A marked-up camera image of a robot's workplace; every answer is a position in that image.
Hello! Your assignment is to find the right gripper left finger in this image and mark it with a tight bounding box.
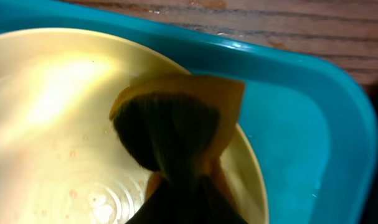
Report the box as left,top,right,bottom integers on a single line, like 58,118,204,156
126,180,189,224

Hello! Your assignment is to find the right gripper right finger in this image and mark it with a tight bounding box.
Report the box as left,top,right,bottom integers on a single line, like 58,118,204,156
188,176,248,224

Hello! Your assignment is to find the green yellow sponge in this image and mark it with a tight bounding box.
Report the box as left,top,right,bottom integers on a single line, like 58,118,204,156
109,75,245,194

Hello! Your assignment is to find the yellow-green plate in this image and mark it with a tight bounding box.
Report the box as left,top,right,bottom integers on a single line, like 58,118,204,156
0,28,270,223

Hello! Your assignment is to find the teal plastic tray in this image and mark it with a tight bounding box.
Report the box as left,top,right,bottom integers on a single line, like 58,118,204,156
0,1,378,223

